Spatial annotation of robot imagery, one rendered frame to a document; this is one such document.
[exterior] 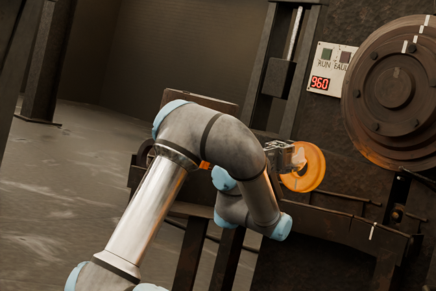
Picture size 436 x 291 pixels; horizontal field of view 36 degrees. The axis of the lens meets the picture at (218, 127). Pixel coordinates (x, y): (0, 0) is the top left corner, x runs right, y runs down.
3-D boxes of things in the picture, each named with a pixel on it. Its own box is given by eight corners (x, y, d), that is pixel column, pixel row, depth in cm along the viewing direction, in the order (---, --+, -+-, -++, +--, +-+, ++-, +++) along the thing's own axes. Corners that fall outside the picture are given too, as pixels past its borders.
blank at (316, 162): (289, 139, 209) (282, 138, 207) (329, 144, 198) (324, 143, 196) (281, 188, 209) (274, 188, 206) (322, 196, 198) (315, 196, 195)
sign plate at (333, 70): (309, 91, 241) (321, 42, 240) (370, 104, 223) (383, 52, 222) (305, 90, 239) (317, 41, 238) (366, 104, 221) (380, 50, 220)
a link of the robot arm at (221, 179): (207, 186, 182) (211, 158, 179) (235, 178, 189) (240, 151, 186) (226, 199, 177) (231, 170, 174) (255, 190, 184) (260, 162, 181)
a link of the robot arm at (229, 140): (269, 118, 143) (298, 218, 182) (225, 104, 148) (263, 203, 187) (244, 162, 138) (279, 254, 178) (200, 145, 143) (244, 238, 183)
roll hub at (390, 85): (350, 127, 205) (373, 37, 203) (433, 148, 186) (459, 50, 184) (340, 125, 201) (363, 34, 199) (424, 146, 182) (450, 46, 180)
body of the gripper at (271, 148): (297, 145, 192) (269, 152, 184) (295, 173, 194) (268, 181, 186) (277, 139, 198) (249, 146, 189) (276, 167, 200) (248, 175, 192)
